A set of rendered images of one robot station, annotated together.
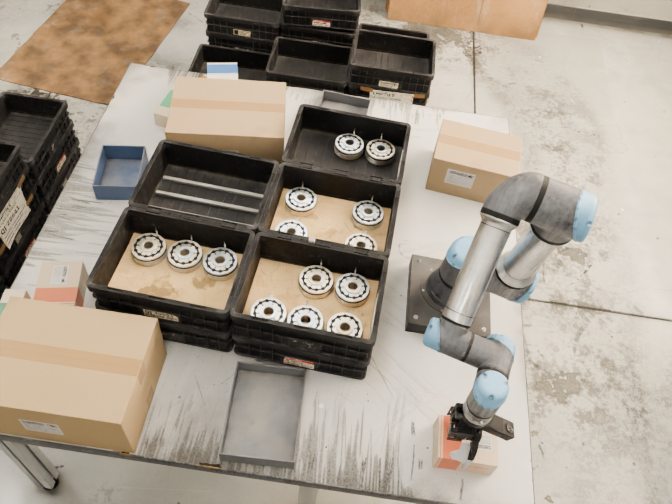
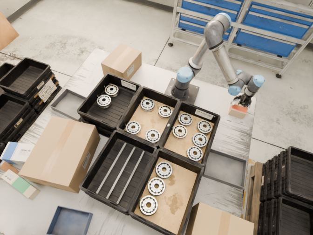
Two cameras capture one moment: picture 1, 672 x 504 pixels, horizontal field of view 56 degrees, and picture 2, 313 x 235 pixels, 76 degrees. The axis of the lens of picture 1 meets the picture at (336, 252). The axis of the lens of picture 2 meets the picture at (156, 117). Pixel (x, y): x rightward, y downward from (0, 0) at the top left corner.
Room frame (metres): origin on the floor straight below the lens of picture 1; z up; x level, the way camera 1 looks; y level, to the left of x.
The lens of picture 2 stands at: (1.06, 0.72, 2.07)
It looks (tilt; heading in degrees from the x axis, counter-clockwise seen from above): 58 degrees down; 285
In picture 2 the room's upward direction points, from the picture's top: 6 degrees clockwise
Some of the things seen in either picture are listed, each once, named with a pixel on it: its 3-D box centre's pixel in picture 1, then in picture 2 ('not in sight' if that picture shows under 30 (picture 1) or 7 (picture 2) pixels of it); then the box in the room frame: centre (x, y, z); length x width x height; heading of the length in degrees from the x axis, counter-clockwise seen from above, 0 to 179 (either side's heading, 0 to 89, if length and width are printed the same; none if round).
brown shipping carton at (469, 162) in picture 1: (473, 163); (122, 64); (1.73, -0.46, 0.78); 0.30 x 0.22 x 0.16; 82
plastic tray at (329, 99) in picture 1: (339, 120); (72, 105); (1.93, 0.06, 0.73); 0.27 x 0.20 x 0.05; 173
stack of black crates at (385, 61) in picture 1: (387, 89); (35, 89); (2.63, -0.15, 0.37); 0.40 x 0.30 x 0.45; 89
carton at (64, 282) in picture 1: (61, 290); not in sight; (0.98, 0.81, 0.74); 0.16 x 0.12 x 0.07; 11
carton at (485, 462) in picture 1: (464, 444); (238, 107); (0.67, -0.42, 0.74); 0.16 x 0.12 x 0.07; 89
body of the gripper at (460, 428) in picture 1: (468, 421); (246, 98); (0.67, -0.39, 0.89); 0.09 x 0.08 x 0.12; 89
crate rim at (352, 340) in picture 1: (312, 287); (191, 131); (0.99, 0.05, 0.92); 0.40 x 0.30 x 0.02; 86
